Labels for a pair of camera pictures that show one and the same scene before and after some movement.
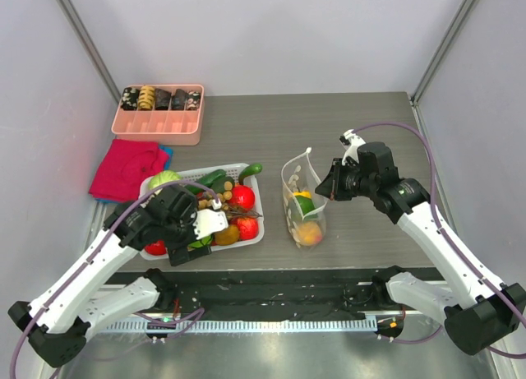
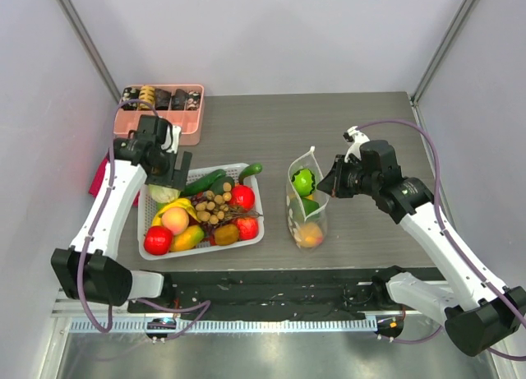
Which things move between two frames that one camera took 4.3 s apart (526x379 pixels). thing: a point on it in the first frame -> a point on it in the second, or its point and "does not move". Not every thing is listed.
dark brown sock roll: x=161 y=99 does not move
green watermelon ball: x=202 y=242 -> x=303 y=182
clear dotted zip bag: x=304 y=202 does not move
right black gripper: x=336 y=181 does not move
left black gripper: x=179 y=251 -> x=177 y=177
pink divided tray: x=177 y=127 does not move
